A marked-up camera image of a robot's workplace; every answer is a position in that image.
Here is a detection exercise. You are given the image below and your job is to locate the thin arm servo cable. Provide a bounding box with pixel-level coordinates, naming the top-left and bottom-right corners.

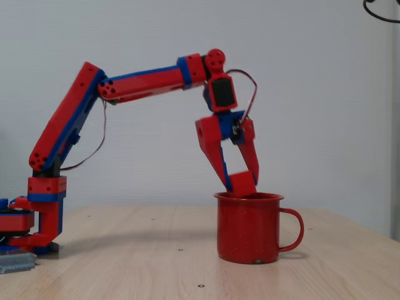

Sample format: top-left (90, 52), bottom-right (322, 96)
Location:
top-left (59, 98), bottom-right (108, 171)

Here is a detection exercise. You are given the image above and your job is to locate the thin gripper servo cable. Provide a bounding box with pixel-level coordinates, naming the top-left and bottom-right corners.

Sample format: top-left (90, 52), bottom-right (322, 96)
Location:
top-left (225, 68), bottom-right (259, 123)

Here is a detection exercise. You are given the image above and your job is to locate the red enamel mug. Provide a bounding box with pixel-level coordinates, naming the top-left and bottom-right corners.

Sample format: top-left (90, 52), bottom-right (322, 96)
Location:
top-left (213, 191), bottom-right (305, 265)

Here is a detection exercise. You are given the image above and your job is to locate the red cube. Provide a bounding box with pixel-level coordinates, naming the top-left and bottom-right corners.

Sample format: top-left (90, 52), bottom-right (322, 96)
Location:
top-left (229, 171), bottom-right (258, 198)

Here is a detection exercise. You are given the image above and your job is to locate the black hanging cable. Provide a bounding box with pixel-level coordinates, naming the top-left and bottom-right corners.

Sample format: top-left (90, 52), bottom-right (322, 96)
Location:
top-left (362, 0), bottom-right (400, 24)

